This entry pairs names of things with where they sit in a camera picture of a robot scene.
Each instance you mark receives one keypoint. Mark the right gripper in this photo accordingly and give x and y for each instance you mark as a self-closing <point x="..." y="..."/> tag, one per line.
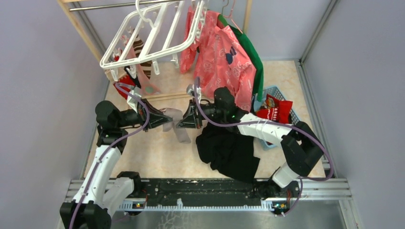
<point x="190" y="121"/>

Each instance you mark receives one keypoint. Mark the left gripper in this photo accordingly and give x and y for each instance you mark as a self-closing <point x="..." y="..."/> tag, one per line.
<point x="158" y="117"/>

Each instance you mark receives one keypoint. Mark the red patterned sock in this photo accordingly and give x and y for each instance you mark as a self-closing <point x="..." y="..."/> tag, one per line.
<point x="269" y="109"/>

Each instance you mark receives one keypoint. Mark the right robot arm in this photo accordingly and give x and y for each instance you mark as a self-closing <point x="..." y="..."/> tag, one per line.
<point x="301" y="148"/>

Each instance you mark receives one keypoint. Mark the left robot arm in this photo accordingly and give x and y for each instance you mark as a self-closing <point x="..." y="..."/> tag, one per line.
<point x="101" y="158"/>

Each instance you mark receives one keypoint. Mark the green garment on hanger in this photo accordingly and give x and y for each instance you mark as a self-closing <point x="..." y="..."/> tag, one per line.
<point x="246" y="44"/>

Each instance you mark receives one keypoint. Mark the white plastic sock hanger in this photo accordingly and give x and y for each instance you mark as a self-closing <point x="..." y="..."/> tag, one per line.
<point x="154" y="16"/>

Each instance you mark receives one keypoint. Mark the pink hanging sock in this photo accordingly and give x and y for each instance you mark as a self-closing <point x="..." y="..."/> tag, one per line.
<point x="143" y="70"/>

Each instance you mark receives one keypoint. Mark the black cloth pile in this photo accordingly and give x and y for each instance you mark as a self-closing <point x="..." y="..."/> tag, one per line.
<point x="231" y="154"/>

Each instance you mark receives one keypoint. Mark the pink printed shirt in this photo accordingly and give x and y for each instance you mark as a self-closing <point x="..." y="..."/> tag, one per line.
<point x="220" y="61"/>

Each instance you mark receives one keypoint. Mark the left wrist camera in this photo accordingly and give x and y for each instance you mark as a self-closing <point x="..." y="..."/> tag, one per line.
<point x="133" y="98"/>

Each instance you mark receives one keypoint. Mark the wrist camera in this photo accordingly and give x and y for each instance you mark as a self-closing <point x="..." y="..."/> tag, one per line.
<point x="133" y="98"/>
<point x="194" y="91"/>

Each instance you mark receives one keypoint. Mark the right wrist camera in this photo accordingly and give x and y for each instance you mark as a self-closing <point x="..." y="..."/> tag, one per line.
<point x="194" y="91"/>

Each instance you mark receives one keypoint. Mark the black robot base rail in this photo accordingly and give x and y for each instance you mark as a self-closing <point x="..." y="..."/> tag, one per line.
<point x="133" y="194"/>

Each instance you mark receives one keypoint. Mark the wooden frame post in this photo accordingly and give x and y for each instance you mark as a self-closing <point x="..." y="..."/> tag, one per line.
<point x="83" y="26"/>

